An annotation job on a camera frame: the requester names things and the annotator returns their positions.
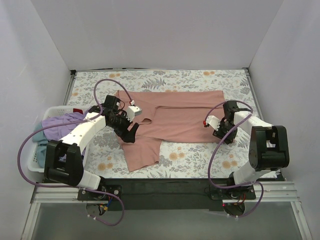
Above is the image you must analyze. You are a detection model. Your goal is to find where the pink t-shirt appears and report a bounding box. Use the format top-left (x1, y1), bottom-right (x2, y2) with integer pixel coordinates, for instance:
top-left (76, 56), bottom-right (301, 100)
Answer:
top-left (115, 90), bottom-right (225, 172)

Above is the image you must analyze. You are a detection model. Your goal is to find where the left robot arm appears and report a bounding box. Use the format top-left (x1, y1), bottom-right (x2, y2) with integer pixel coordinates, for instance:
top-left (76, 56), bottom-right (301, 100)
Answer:
top-left (44, 95), bottom-right (142, 200)

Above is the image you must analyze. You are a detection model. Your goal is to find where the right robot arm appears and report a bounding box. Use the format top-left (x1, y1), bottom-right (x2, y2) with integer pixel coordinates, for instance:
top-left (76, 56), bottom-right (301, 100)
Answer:
top-left (203, 100), bottom-right (290, 204)

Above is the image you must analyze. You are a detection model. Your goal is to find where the floral tablecloth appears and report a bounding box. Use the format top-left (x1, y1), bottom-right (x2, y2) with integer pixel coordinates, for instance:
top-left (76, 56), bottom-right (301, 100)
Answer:
top-left (47, 69), bottom-right (278, 179)

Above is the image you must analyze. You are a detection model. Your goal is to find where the lavender t-shirt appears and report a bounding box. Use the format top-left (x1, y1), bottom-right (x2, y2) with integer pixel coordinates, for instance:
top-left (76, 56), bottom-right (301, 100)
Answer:
top-left (41, 112), bottom-right (86, 161)

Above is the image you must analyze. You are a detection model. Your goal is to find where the teal blue t-shirt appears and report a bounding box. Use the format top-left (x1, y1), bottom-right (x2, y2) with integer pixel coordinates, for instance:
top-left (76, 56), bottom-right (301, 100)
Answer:
top-left (32, 123), bottom-right (49, 168)

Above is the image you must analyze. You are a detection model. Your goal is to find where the white plastic laundry basket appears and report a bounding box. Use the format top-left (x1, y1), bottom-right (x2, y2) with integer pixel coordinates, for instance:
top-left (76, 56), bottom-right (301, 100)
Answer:
top-left (27, 105), bottom-right (89, 173)

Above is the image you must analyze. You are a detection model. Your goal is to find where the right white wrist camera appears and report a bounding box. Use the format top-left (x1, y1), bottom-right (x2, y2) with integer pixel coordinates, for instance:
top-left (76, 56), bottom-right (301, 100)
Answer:
top-left (203, 115), bottom-right (221, 130)

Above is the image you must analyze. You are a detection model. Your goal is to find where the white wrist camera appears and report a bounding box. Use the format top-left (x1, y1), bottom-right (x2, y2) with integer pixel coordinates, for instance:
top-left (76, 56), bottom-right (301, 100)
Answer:
top-left (203, 115), bottom-right (221, 130)
top-left (126, 100), bottom-right (142, 122)

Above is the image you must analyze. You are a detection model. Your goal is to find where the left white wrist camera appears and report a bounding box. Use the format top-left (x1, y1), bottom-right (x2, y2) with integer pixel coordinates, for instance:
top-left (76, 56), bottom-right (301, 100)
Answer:
top-left (126, 100), bottom-right (142, 122)

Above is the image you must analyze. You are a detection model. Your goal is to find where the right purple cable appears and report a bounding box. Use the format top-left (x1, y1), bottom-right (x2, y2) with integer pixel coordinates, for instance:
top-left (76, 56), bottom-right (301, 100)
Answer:
top-left (202, 101), bottom-right (265, 219)

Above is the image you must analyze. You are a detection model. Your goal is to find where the purple cable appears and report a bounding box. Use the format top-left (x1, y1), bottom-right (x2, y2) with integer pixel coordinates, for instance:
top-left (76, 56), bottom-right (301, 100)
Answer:
top-left (16, 78), bottom-right (126, 226)
top-left (202, 101), bottom-right (265, 219)

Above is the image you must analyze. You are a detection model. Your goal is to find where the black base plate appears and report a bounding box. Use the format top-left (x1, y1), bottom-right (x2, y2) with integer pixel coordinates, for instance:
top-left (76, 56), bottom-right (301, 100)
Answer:
top-left (77, 177), bottom-right (257, 212)

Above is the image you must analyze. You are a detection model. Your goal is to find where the aluminium front frame rail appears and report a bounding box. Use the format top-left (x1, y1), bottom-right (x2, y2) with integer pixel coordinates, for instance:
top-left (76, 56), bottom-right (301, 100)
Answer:
top-left (21, 178), bottom-right (312, 240)

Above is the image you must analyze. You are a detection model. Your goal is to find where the aluminium table edge rail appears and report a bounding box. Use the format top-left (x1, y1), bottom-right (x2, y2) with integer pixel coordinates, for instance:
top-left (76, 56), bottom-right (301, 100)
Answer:
top-left (62, 69), bottom-right (77, 106)

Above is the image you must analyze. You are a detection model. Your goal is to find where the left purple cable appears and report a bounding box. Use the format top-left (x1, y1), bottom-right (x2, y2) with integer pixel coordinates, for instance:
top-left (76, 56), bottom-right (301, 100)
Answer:
top-left (16, 78), bottom-right (126, 226)

